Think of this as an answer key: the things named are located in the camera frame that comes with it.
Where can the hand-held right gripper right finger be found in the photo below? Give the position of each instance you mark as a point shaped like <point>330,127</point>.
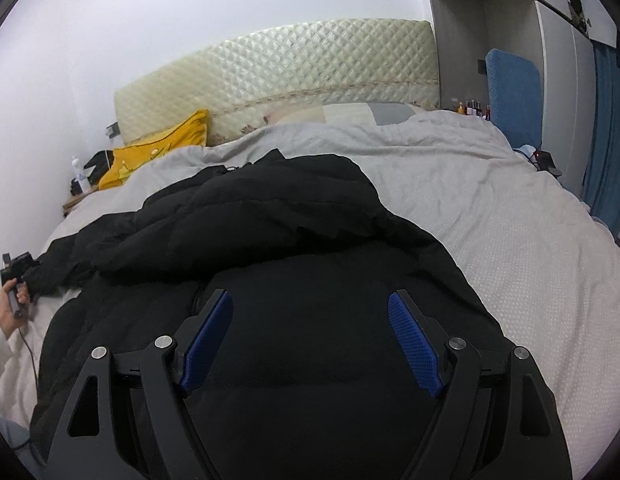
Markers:
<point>412,332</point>

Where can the person's left hand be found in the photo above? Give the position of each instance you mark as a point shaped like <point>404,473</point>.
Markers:
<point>9,312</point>

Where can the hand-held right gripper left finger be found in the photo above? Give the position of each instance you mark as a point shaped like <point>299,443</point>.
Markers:
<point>209,330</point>

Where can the wooden nightstand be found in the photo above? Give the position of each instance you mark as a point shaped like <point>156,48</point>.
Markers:
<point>77,202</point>

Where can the white spray bottle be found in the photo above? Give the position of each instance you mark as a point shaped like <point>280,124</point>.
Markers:
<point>78,177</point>

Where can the row of cosmetic bottles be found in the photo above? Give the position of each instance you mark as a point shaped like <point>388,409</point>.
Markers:
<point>472,108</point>

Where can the yellow pillow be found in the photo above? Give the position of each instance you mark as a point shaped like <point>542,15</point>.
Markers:
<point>157,150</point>

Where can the black bag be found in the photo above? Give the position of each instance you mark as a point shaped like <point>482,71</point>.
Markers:
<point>97,162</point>

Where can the black device with red light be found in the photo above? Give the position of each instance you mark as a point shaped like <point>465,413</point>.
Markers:
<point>545,160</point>

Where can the cream quilted headboard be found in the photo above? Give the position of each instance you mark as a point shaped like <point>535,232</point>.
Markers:
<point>290,75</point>

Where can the white wardrobe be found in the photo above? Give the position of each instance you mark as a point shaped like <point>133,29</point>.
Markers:
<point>520,60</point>

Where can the blue curtain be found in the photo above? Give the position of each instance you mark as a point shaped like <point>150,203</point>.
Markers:
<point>607,135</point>

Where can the black puffer jacket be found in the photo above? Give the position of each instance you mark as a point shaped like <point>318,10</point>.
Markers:
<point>290,260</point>

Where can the patchwork pillow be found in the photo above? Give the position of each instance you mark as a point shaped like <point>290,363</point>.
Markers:
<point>340,112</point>

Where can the grey bed blanket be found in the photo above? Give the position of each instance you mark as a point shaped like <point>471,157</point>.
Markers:
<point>490,240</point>

